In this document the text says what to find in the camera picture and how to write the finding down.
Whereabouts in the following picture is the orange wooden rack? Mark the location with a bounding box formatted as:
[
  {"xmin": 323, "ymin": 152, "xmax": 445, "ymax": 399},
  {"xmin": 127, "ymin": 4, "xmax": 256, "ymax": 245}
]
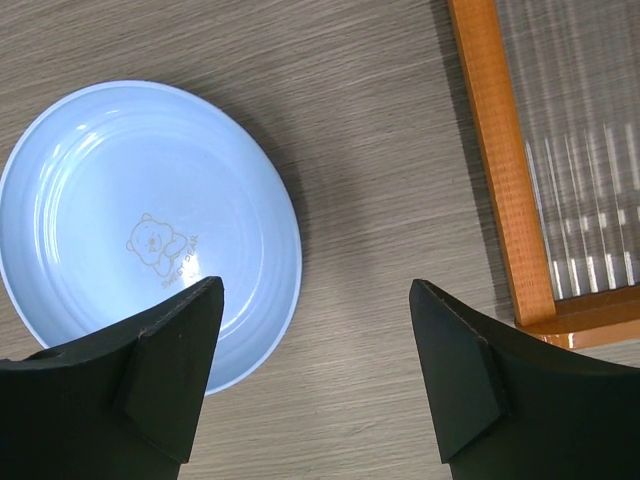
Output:
[{"xmin": 449, "ymin": 1, "xmax": 639, "ymax": 349}]

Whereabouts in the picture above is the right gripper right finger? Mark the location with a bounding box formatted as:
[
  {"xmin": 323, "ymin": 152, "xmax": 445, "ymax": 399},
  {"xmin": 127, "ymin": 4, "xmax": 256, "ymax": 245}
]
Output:
[{"xmin": 409, "ymin": 279, "xmax": 639, "ymax": 479}]

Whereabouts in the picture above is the light blue plate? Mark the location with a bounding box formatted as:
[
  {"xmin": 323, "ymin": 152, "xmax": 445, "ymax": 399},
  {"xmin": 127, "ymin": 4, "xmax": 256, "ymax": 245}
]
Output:
[{"xmin": 1, "ymin": 80, "xmax": 303, "ymax": 394}]

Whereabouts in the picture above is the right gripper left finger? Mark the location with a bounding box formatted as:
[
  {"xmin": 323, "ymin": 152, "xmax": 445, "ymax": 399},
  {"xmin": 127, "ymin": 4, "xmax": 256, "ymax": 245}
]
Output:
[{"xmin": 1, "ymin": 277, "xmax": 224, "ymax": 479}]

